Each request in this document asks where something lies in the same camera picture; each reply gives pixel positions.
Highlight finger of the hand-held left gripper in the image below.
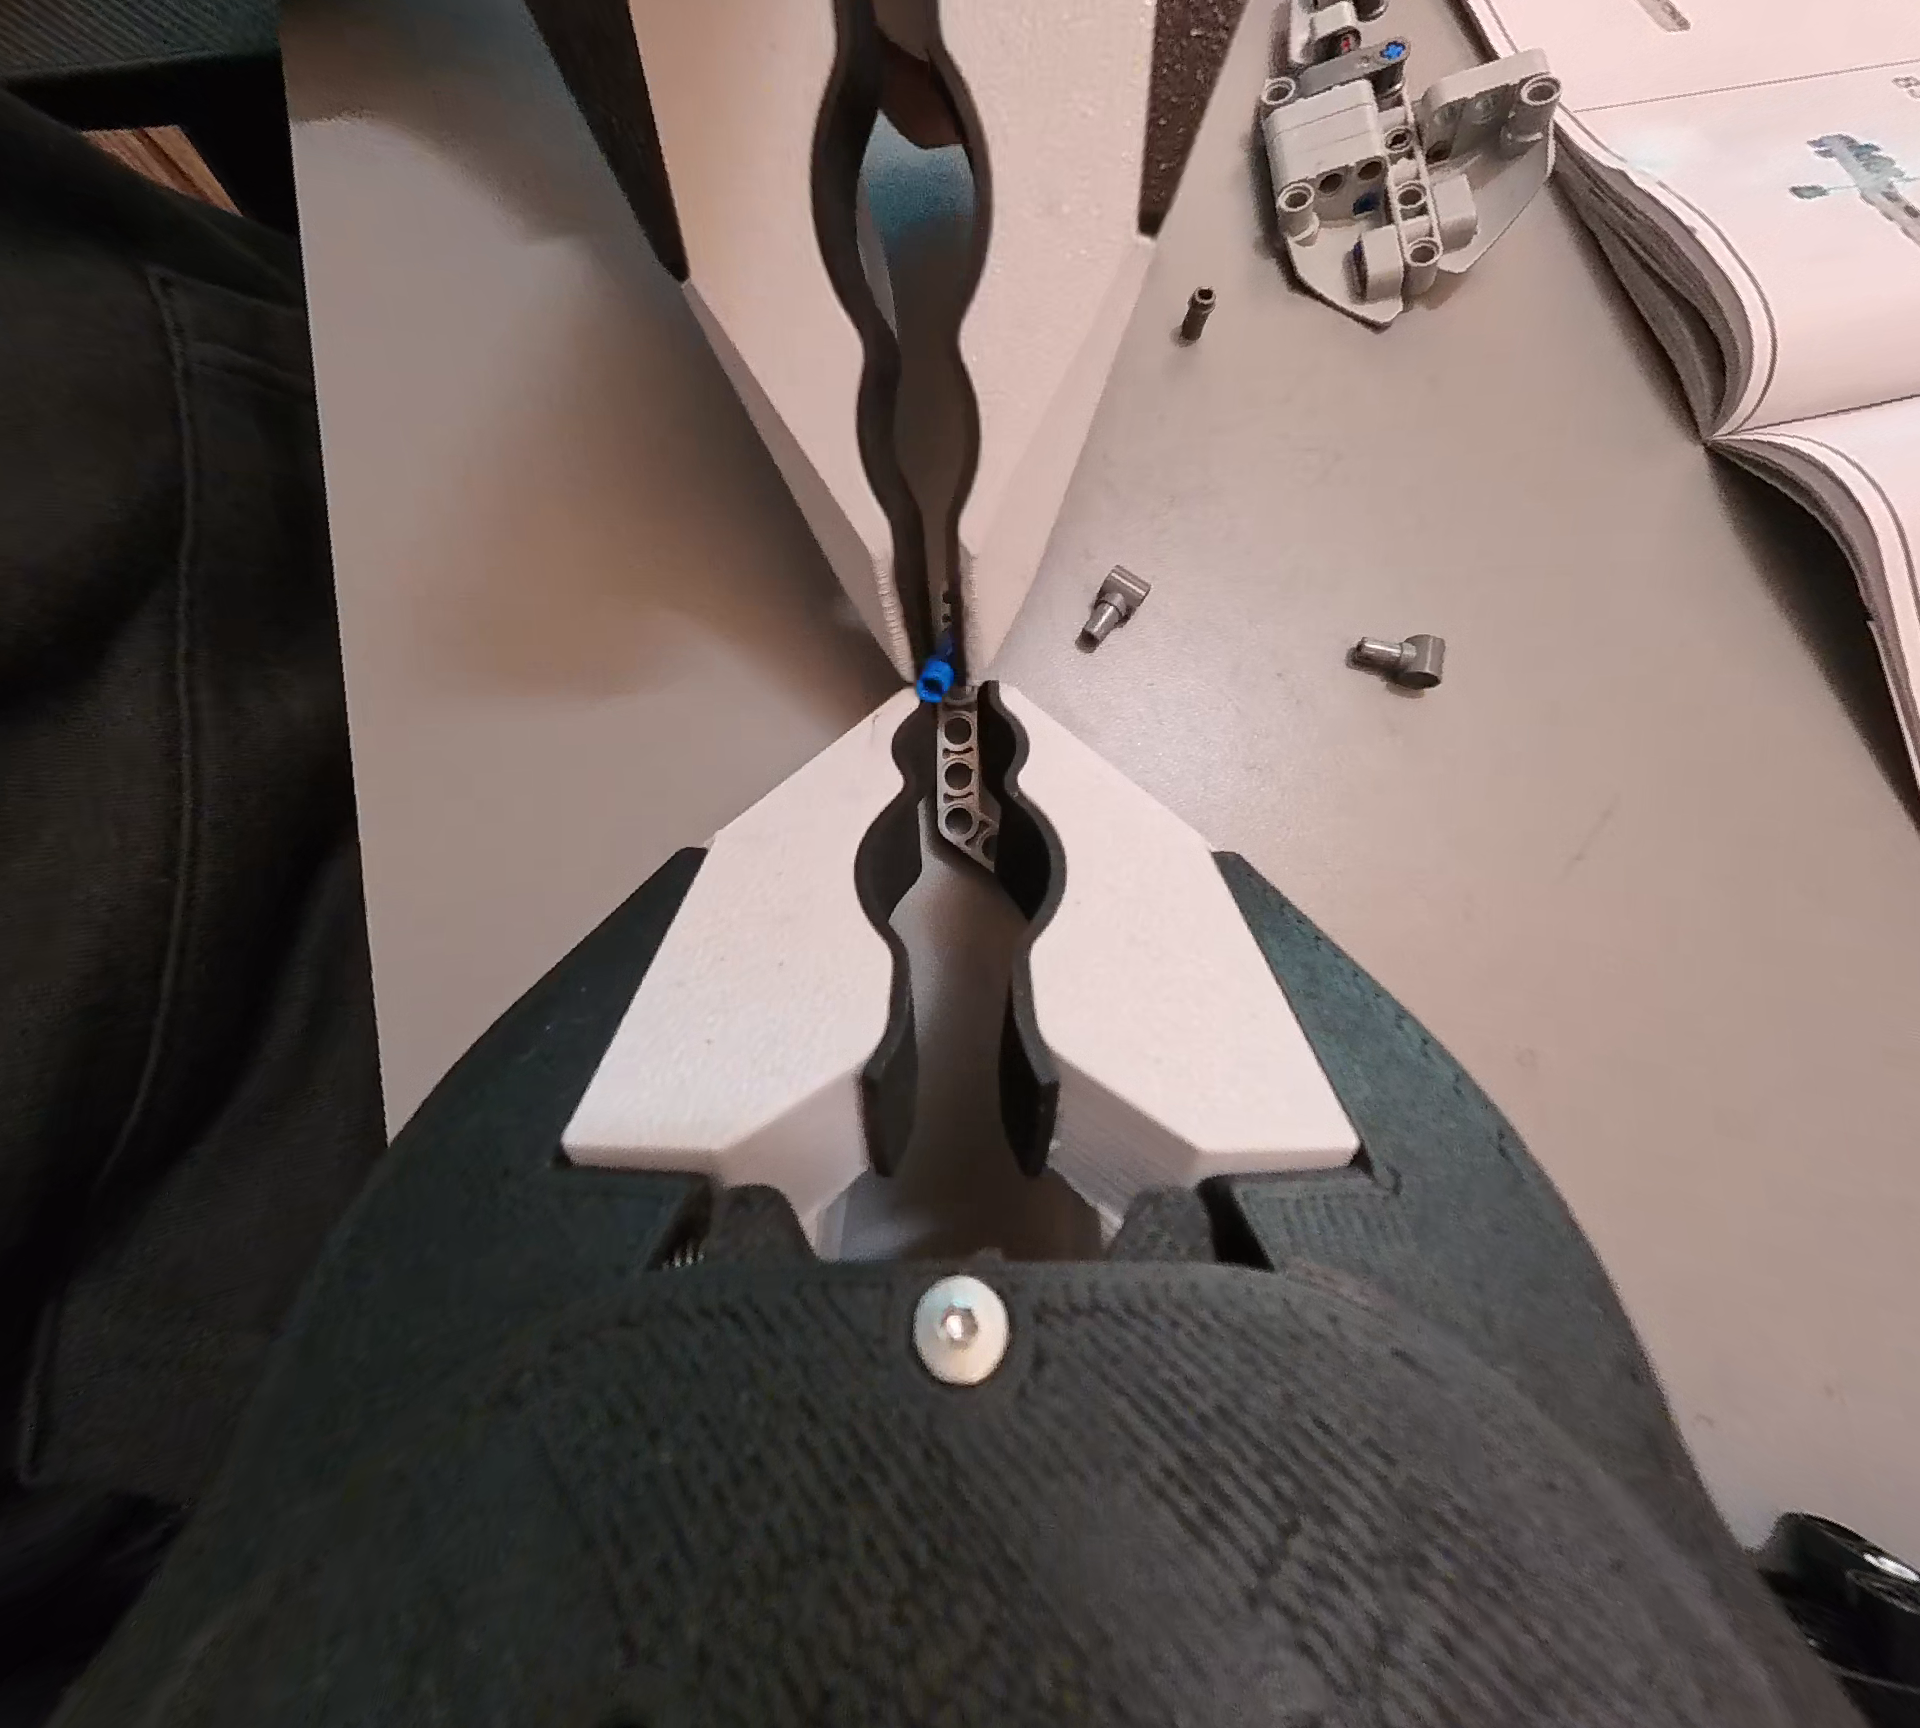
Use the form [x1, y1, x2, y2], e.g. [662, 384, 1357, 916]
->
[930, 0, 1177, 680]
[596, 0, 939, 683]

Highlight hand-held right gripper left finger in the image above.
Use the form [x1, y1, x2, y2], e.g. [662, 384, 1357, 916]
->
[561, 685, 939, 1262]

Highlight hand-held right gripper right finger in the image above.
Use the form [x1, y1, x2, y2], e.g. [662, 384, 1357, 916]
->
[971, 678, 1363, 1254]

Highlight grey perforated toy beam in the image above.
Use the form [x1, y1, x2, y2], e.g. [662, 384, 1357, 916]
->
[926, 681, 1010, 878]

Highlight grey desk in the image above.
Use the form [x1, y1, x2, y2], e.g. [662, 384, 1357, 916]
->
[276, 0, 1920, 1587]

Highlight grey toy brick assembly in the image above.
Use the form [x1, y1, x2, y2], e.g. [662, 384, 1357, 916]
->
[1255, 0, 1562, 331]

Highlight open instruction booklet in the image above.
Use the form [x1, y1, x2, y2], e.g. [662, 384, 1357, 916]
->
[1382, 0, 1920, 792]

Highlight person's black trousers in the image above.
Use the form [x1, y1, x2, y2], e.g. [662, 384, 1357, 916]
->
[0, 84, 395, 1728]

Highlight black round object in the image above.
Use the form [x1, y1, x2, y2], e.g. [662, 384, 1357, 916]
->
[1745, 1509, 1920, 1728]

